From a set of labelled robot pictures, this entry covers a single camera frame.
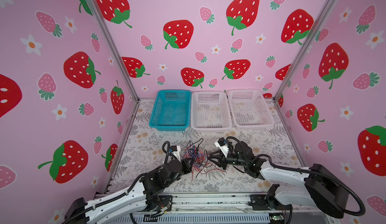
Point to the aluminium left corner post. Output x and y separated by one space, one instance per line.
115 12

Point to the teal plastic basket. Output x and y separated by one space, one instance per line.
171 111

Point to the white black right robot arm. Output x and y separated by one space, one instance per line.
313 186

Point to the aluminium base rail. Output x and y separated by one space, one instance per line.
223 208

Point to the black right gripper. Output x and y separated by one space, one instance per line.
221 162

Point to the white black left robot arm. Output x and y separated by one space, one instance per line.
142 195

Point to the aluminium right corner post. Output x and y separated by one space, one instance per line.
318 23

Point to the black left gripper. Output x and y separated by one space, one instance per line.
187 166

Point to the white right plastic basket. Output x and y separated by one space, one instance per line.
249 109

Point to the aluminium corner post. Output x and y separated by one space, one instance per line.
318 23
115 12

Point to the white middle plastic basket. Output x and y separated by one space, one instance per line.
210 111

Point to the white plastic basket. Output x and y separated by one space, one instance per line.
249 109
210 111

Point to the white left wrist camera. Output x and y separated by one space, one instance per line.
174 152

